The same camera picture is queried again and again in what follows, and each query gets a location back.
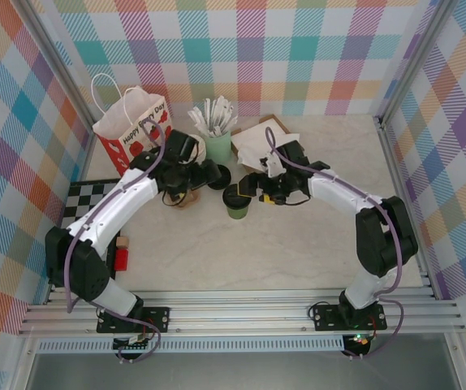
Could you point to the black plastic cup lid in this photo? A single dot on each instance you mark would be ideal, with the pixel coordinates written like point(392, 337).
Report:
point(235, 200)

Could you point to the stack of black lids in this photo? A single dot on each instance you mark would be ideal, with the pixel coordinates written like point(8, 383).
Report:
point(225, 178)

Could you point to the green paper coffee cup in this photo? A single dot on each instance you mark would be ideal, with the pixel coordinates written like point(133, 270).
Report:
point(239, 212)

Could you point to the cardboard cup carrier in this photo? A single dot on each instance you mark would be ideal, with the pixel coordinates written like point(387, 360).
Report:
point(190, 200)

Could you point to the printed paper gift bag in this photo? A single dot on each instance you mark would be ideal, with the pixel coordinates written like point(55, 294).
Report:
point(113, 122)

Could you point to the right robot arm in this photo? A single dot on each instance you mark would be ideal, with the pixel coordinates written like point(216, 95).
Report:
point(338, 191)

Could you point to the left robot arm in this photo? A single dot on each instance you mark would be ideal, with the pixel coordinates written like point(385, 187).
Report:
point(115, 199)

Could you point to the mint green holder cup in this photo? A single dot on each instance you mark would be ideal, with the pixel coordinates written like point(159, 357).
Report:
point(218, 148)

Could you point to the brown cardboard napkin tray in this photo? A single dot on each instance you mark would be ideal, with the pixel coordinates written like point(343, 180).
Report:
point(280, 124)

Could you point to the white napkin stack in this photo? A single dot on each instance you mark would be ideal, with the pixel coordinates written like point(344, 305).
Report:
point(257, 128)

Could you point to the paper wrapped straw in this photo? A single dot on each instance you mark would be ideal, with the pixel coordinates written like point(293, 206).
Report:
point(227, 111)
point(232, 122)
point(219, 106)
point(196, 117)
point(208, 109)

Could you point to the small wooden block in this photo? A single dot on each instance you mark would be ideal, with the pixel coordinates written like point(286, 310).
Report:
point(123, 242)

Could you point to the red block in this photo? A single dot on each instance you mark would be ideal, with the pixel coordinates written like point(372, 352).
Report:
point(122, 260)

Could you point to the black grey chessboard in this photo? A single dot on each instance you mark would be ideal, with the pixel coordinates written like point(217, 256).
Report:
point(76, 201)

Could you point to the small electronics board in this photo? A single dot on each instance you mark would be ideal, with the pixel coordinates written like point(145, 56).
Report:
point(133, 343)
point(359, 343)

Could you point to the grey metal panel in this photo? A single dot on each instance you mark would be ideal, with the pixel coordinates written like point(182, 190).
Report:
point(237, 371)

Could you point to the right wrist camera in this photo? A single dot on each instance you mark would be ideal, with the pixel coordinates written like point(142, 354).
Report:
point(271, 165)

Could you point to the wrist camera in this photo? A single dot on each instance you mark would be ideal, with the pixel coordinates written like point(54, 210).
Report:
point(271, 165)
point(189, 148)

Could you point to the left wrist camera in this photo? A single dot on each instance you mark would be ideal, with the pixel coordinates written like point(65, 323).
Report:
point(189, 148)

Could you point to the aluminium side rail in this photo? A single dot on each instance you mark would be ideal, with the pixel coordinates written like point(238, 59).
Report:
point(83, 162)
point(397, 170)

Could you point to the aluminium mounting rail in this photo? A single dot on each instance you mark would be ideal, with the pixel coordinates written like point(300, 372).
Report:
point(237, 313)

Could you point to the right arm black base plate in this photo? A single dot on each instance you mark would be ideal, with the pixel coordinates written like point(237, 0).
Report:
point(326, 319)

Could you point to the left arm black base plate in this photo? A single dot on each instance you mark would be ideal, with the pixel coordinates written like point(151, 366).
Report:
point(156, 319)

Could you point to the aluminium frame post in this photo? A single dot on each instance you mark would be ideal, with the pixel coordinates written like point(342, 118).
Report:
point(59, 61)
point(414, 61)

